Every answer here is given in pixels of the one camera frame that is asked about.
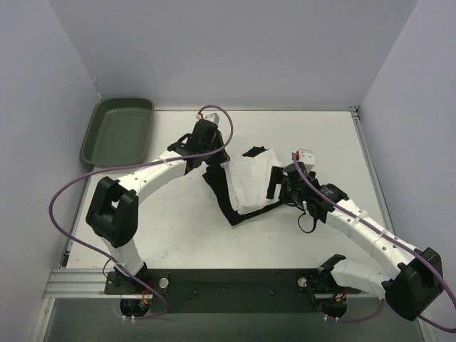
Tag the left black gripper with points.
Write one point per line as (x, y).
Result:
(216, 151)

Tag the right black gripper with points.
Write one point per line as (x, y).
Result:
(282, 184)

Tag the white t-shirt with robot print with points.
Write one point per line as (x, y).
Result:
(248, 180)

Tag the black t-shirt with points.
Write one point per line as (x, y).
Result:
(216, 179)

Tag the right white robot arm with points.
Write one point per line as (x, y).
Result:
(408, 279)

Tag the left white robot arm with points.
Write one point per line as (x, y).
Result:
(113, 213)

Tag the dark green plastic tray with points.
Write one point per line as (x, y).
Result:
(118, 133)

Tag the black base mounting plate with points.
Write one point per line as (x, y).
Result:
(214, 291)

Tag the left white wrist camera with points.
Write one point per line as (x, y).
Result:
(212, 117)

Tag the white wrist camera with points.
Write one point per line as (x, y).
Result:
(212, 117)
(305, 158)

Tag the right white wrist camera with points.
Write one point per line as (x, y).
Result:
(305, 158)

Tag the aluminium extrusion rail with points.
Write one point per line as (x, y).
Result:
(79, 284)

